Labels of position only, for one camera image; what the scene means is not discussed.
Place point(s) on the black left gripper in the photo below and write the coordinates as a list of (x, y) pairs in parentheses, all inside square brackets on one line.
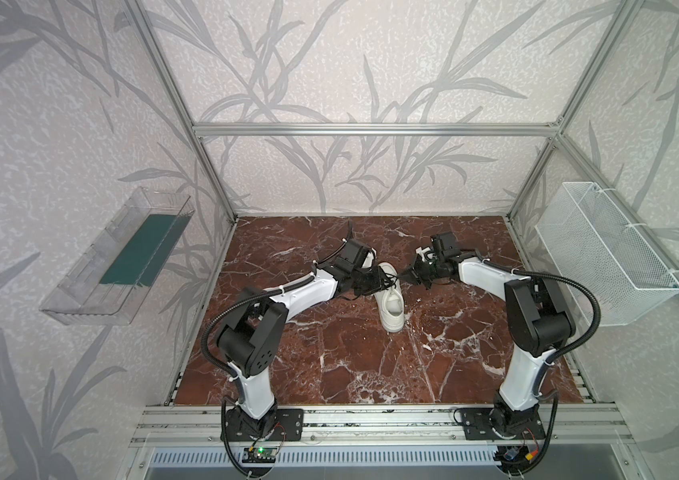
[(366, 280)]

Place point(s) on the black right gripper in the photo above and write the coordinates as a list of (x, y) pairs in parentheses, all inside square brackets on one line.
[(425, 272)]

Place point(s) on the black shoelace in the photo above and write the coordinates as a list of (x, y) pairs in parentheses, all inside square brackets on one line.
[(389, 283)]

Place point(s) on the white sneaker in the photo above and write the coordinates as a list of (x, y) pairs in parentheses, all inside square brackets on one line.
[(392, 314)]

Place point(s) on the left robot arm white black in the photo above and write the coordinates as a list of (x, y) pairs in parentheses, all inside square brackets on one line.
[(243, 340)]

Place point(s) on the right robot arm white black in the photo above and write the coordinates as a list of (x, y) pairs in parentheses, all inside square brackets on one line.
[(539, 322)]

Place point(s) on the left green circuit board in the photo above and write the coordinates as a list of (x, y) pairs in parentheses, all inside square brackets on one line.
[(260, 455)]

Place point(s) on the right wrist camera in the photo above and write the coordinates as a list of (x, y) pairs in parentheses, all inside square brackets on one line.
[(443, 247)]

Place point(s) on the aluminium frame crossbar back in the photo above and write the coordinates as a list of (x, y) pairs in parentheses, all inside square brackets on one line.
[(203, 130)]

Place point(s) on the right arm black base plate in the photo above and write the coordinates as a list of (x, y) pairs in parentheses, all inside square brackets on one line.
[(477, 423)]

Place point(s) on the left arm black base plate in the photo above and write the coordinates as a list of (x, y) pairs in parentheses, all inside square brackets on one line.
[(279, 424)]

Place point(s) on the white wire mesh basket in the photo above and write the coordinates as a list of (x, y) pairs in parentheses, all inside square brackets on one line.
[(592, 242)]

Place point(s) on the right circuit board with wires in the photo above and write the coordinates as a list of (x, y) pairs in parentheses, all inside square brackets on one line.
[(517, 455)]

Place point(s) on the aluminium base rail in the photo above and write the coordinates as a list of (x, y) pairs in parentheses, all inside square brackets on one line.
[(360, 424)]

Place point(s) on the clear plastic wall bin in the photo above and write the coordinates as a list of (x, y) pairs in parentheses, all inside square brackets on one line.
[(111, 280)]

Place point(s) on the aluminium frame post back left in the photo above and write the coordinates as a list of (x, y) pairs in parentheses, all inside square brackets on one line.
[(142, 25)]

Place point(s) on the aluminium frame post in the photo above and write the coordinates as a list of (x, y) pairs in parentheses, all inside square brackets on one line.
[(621, 22), (142, 25)]

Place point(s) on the aluminium frame post back right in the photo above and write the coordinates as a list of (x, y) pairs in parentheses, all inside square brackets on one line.
[(621, 22)]

